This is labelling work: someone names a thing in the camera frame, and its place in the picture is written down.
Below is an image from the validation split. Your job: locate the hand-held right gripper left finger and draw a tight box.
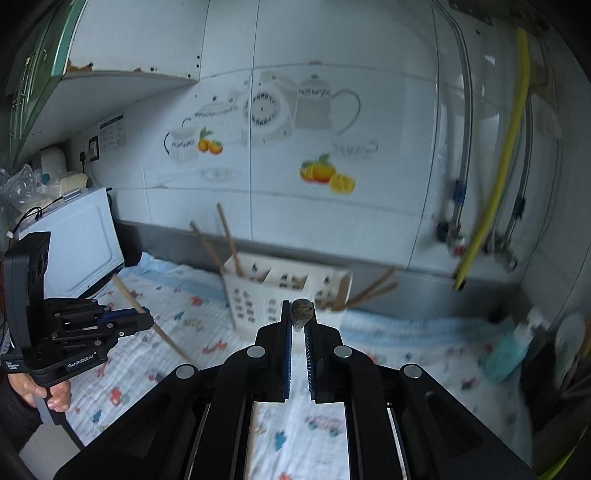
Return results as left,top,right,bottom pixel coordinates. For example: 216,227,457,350
53,299,296,480

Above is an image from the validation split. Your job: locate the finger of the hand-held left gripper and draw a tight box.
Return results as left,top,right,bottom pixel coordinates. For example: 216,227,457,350
99,313,155,344
95,302,141,324

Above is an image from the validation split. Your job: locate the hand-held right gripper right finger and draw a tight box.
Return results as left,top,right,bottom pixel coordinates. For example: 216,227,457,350
302,307,539,480

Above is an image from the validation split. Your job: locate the white plastic utensil holder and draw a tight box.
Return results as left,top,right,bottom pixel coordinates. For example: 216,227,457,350
221,253,354,330

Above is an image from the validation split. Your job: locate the group of wooden chopsticks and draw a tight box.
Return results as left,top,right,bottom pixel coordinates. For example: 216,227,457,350
189,203,399,311

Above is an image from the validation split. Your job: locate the person's left hand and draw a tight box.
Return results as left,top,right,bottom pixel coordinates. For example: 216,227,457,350
7,369,73,414

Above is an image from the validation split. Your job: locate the white microwave oven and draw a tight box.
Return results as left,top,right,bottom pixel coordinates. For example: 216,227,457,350
18,187,125,298

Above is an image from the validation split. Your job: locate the printed white blanket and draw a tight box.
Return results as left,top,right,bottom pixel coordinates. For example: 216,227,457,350
60,251,532,480

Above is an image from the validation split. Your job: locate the clear plastic bag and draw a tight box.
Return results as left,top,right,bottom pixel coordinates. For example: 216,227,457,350
0,164,43,213

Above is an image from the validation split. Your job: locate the white round appliance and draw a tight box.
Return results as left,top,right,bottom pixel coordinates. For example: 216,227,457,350
38,147,68,182

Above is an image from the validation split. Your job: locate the metal valve with red knob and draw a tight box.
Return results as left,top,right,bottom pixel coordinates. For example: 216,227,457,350
436,220,467,257

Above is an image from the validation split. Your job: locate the teal pump soap bottle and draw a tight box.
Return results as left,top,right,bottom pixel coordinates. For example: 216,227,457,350
485,308,546,384

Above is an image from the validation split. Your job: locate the metal water valve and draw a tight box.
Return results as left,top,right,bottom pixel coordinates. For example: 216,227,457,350
485,235,520,271

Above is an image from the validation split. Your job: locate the black cable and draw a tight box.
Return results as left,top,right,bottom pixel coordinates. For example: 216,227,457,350
11,196,70,236

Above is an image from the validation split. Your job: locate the white wall label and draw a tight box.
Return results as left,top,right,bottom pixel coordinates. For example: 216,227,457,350
98,114,126,153

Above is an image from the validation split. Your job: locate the green wall cabinet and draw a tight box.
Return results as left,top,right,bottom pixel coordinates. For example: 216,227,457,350
0,0,200,171

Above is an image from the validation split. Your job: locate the yellow gas hose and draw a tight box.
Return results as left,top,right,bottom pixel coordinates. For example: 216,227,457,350
453,28,531,291

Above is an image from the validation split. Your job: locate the braided metal hose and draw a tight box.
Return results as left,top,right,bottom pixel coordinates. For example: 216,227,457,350
503,97,537,241
434,0,475,232

